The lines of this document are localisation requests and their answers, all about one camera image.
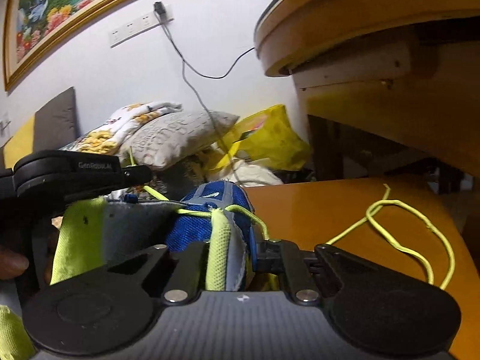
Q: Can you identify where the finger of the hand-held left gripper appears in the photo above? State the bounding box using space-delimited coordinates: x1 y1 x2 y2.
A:
119 163 154 190

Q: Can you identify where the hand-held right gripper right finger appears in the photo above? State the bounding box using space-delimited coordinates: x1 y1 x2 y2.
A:
256 237 376 306

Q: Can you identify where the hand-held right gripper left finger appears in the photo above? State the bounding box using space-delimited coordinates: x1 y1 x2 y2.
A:
107 241 211 305

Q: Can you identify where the blue sneaker shoe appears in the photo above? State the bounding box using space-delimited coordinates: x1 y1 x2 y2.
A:
0 180 271 360

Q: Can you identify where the neon yellow shoelace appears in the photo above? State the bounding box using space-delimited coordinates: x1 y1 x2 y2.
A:
127 150 456 291

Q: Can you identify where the white lace cloth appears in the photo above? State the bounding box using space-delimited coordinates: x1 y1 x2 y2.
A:
208 159 284 188

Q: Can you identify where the person's left hand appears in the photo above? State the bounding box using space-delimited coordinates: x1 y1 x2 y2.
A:
0 244 31 281

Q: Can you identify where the yellow cushion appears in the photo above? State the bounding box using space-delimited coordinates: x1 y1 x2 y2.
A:
0 116 36 169

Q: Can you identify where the dark grey cushion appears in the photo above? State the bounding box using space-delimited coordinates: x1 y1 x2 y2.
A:
34 86 79 151

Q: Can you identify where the grey printed pillow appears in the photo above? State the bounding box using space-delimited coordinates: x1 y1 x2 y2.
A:
119 110 241 169

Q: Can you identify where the yellow white printed quilt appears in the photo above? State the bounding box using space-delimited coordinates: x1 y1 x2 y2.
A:
69 101 184 156

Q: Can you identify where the wooden stool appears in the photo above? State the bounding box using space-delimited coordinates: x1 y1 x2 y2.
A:
240 178 480 360

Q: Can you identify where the yellow plastic bag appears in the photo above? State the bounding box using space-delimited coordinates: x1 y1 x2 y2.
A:
206 104 314 171

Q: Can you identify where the framed landscape painting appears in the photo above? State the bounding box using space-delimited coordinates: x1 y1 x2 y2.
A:
3 0 188 91

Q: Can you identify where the round wooden table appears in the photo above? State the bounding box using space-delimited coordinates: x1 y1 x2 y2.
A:
254 0 480 181

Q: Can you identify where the thin black cable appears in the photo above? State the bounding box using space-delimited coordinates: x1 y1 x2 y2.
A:
182 60 241 184

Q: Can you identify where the white wall socket strip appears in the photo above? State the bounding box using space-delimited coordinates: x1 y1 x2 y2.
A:
109 4 175 49

